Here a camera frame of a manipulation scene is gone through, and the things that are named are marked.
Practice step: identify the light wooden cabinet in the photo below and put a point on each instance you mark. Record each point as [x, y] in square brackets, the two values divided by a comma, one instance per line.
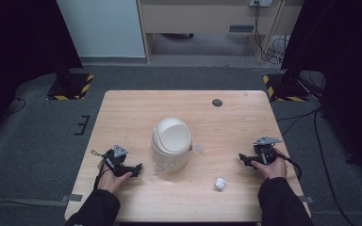
[201, 19]

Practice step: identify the round grey table grommet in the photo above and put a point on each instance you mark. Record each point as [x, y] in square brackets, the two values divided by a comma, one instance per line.
[217, 102]

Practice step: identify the crumpled white paper ball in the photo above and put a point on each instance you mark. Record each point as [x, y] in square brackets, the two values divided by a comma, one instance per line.
[220, 184]

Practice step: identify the person's right hand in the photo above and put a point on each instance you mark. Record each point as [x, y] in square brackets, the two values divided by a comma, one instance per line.
[273, 169]

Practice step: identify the black stand base hazard stripes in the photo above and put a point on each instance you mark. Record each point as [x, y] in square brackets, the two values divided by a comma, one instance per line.
[70, 88]
[286, 91]

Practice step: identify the black curtain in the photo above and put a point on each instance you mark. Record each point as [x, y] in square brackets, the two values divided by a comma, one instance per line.
[19, 47]
[342, 62]

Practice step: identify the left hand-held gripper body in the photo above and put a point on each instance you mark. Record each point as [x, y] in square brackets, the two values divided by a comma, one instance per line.
[117, 160]

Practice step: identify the person's left hand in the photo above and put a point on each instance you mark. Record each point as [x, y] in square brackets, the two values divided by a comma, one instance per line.
[111, 182]

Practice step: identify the grey wall socket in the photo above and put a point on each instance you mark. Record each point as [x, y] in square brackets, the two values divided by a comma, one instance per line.
[260, 2]

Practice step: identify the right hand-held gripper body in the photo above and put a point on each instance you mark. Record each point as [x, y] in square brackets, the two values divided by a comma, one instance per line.
[265, 150]

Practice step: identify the grey table leg bracket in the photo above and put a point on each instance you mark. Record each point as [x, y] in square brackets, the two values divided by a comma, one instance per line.
[306, 199]
[72, 197]

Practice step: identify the white wall panel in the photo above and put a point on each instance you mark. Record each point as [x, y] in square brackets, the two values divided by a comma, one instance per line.
[102, 28]

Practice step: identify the white swing-lid trash can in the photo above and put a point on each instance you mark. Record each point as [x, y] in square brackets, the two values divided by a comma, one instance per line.
[171, 144]

